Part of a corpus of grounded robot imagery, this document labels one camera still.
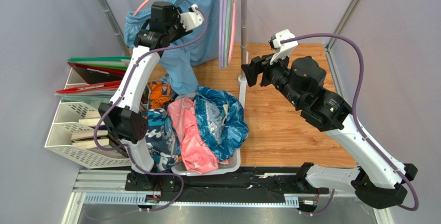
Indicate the red folder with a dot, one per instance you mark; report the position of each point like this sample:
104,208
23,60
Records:
97,80

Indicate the dark blue patterned shorts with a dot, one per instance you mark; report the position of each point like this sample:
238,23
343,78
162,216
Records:
221,122

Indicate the books in organizer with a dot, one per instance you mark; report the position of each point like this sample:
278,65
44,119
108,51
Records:
85,138

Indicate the purple hanger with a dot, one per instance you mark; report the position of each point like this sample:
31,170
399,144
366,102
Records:
224,27
220,26

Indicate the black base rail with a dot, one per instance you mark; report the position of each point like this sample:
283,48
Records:
247,186

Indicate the light blue shorts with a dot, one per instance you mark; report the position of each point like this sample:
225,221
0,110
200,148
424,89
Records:
193,49

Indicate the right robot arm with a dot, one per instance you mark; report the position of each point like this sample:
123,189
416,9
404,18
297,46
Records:
377,180

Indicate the white file organizer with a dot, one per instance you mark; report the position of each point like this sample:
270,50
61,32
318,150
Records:
70,110

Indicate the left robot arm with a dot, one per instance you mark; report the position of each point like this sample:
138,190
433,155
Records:
122,115

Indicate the pink garment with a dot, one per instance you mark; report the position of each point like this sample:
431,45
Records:
195,154

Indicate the metal clothes rack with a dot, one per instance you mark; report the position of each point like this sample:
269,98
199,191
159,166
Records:
244,52

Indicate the white laundry basket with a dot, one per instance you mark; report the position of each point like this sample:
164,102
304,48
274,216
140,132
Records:
221,168

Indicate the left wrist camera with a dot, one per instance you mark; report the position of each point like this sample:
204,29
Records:
192,19

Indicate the colorful patterned shorts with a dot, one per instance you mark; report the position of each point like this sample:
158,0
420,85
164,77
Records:
161,138

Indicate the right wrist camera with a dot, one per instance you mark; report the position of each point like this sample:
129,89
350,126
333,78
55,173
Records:
282,50

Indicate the green folder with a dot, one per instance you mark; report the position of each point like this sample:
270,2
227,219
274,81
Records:
115,62

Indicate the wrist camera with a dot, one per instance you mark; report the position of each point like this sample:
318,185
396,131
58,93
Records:
192,19
282,50

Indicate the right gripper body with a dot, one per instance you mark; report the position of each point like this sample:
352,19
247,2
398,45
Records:
257,69

